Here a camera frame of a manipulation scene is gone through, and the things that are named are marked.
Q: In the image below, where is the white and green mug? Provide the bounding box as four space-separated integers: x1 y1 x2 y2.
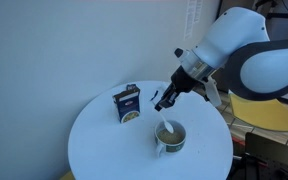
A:
154 120 186 157

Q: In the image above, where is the round white table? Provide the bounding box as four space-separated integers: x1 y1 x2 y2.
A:
68 81 233 180

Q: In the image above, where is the clear plastic spoon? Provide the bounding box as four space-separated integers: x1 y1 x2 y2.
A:
159 112 174 133

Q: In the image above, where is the black equipment cart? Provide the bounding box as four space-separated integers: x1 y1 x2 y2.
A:
226 132 288 180

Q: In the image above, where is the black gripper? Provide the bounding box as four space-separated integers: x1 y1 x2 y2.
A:
155 66 198 111

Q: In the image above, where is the blue pasta box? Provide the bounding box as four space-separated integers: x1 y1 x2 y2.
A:
113 84 140 124

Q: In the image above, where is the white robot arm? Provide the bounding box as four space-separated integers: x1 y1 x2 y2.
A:
155 7 288 111

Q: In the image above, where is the white and yellow chair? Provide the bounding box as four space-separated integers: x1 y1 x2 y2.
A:
229 92 288 132

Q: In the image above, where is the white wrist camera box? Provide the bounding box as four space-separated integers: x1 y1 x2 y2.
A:
204 76 222 107

